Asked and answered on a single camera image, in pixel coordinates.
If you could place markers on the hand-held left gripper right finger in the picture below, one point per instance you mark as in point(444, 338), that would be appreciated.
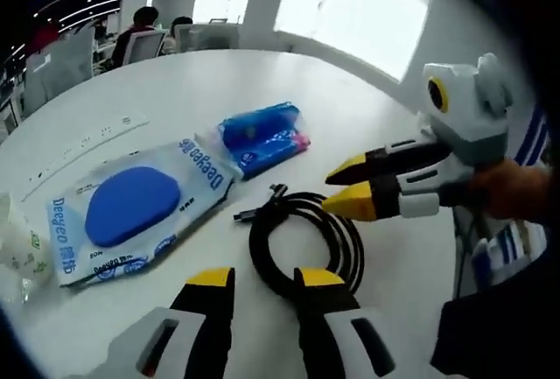
point(324, 331)

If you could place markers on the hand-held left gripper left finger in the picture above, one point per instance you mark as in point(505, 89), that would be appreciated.
point(205, 331)

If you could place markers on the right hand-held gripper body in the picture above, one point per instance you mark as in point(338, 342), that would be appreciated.
point(472, 134)

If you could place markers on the blue tissue pack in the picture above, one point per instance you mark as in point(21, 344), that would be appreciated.
point(258, 142)

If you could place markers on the large Deeyeo wet wipes pack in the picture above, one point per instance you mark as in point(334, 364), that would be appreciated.
point(131, 206)

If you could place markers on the printed paper cup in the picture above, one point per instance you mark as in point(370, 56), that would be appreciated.
point(26, 243)

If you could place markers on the person's right hand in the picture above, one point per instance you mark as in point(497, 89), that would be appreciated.
point(512, 191)

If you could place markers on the blue white striped cloth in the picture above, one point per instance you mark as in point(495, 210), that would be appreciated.
point(531, 134)

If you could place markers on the white table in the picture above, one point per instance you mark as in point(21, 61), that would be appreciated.
point(306, 103)

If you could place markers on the person's dark clothing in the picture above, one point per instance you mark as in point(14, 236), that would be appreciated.
point(481, 339)

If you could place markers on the white chair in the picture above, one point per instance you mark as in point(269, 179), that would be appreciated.
point(146, 48)

